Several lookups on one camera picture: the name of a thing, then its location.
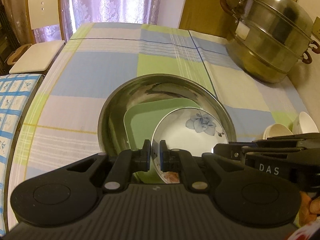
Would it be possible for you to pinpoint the white floral ceramic dish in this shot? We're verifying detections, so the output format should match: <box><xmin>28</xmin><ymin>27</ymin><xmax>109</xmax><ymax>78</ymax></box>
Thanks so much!
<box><xmin>151</xmin><ymin>107</ymin><xmax>228</xmax><ymax>184</ymax></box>

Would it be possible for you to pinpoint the person's hand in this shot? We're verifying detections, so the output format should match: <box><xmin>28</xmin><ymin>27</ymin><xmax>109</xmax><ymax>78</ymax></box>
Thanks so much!
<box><xmin>298</xmin><ymin>191</ymin><xmax>320</xmax><ymax>226</ymax></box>

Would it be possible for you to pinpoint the white floral ceramic bowl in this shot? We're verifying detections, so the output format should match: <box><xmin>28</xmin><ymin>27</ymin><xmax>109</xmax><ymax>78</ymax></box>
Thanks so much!
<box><xmin>292</xmin><ymin>112</ymin><xmax>319</xmax><ymax>134</ymax></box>

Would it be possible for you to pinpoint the large stainless steel basin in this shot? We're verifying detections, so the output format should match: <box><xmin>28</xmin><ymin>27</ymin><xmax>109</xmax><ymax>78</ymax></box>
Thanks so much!
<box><xmin>98</xmin><ymin>74</ymin><xmax>236</xmax><ymax>156</ymax></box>

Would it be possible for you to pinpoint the cream plastic bowl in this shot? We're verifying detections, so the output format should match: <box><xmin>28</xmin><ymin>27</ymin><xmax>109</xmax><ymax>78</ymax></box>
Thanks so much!
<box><xmin>262</xmin><ymin>124</ymin><xmax>293</xmax><ymax>139</ymax></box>

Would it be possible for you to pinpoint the green square plastic plate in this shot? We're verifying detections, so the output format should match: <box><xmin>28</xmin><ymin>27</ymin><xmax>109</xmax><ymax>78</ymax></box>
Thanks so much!
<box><xmin>124</xmin><ymin>98</ymin><xmax>198</xmax><ymax>148</ymax></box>

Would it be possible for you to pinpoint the plaid checkered tablecloth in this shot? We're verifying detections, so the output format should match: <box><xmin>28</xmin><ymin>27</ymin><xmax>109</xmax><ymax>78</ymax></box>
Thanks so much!
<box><xmin>7</xmin><ymin>22</ymin><xmax>311</xmax><ymax>230</ymax></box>

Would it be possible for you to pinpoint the stainless steel steamer pot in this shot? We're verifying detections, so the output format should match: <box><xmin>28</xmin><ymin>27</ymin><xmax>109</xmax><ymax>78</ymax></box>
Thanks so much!
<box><xmin>220</xmin><ymin>0</ymin><xmax>319</xmax><ymax>83</ymax></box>

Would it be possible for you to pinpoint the blue white patterned cloth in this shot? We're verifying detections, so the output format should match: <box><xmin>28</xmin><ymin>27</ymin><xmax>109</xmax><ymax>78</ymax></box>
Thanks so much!
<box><xmin>1</xmin><ymin>74</ymin><xmax>43</xmax><ymax>221</ymax></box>

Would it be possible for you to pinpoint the brown wooden door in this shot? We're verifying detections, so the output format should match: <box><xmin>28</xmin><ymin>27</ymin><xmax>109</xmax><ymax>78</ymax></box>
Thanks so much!
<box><xmin>179</xmin><ymin>0</ymin><xmax>238</xmax><ymax>37</ymax></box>

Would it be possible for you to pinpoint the purple lace curtain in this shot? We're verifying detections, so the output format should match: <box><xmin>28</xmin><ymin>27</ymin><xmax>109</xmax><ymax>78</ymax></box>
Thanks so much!
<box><xmin>35</xmin><ymin>0</ymin><xmax>161</xmax><ymax>42</ymax></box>

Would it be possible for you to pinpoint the white wooden chair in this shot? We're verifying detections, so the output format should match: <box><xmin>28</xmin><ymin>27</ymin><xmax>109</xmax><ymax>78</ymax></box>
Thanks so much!
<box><xmin>8</xmin><ymin>0</ymin><xmax>66</xmax><ymax>74</ymax></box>

